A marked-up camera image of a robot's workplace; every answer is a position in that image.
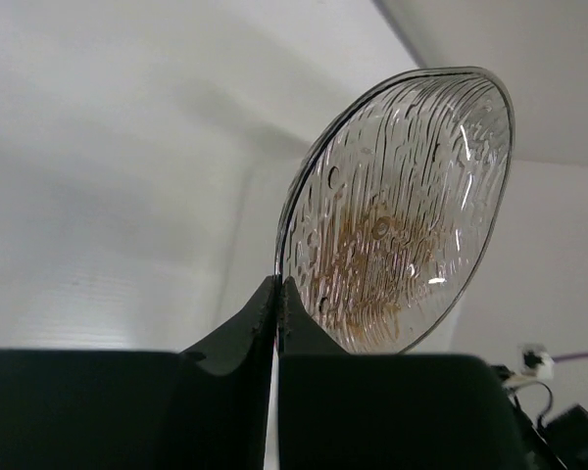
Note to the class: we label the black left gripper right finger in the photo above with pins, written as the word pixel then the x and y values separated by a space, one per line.
pixel 337 410

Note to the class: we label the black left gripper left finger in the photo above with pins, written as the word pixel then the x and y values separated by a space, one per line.
pixel 203 408

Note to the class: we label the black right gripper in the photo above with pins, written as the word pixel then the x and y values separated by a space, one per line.
pixel 561 443

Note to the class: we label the clear glass dish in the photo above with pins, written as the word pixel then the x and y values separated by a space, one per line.
pixel 391 211

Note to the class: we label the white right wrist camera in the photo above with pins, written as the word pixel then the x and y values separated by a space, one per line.
pixel 535 365

